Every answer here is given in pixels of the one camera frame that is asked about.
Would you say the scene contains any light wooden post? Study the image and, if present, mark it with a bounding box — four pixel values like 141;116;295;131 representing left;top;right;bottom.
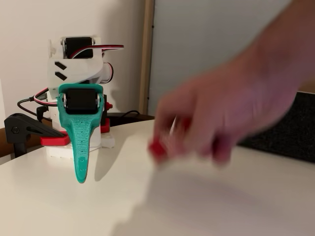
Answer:
138;0;156;116

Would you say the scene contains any person's hand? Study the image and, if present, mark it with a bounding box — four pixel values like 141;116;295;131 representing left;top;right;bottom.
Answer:
154;49;308;167

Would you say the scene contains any thin black cable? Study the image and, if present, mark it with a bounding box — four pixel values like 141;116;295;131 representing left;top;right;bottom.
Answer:
108;110;141;119

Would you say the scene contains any dark grey felt basket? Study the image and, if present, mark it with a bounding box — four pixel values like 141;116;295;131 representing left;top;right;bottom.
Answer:
237;82;315;163

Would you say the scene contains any black clamp with red pad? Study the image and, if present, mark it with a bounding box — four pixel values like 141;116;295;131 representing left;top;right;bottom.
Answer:
99;94;113;133
3;112;71;158

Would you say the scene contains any red white black servo cable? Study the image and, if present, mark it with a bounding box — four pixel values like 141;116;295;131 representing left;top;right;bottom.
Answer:
101;61;115;84
65;44;125;59
33;87;59;108

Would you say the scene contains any black power plug cable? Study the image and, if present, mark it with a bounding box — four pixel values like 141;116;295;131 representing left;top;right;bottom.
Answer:
36;105;49;122

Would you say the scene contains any pale grey panel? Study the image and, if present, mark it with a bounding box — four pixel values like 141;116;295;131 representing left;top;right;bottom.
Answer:
148;0;293;116

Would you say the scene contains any person's forearm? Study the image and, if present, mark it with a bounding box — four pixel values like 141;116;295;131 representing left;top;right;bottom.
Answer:
236;0;315;94

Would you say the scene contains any red cat wooden block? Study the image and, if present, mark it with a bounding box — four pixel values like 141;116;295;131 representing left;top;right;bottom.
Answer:
147;118;195;165

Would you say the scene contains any grey braided USB cable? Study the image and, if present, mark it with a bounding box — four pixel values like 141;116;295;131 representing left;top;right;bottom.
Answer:
17;95;48;118

